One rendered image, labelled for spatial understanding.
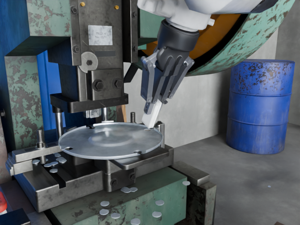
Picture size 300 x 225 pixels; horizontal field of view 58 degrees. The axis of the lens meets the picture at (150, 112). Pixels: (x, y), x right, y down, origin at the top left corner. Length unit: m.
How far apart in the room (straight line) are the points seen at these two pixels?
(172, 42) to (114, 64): 0.33
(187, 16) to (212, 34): 0.43
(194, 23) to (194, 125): 2.53
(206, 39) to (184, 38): 0.42
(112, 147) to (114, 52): 0.27
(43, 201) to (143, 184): 0.27
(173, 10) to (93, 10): 0.33
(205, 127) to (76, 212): 2.54
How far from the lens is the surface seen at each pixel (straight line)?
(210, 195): 0.89
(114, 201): 0.75
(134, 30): 0.80
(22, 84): 0.98
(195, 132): 3.03
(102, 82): 0.74
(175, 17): 0.49
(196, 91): 2.91
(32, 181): 0.77
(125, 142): 0.74
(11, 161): 0.84
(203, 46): 0.93
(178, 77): 0.59
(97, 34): 0.78
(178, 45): 0.51
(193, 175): 0.89
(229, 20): 0.87
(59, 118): 0.90
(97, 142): 0.75
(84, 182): 0.77
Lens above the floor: 1.04
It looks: 14 degrees down
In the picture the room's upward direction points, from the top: straight up
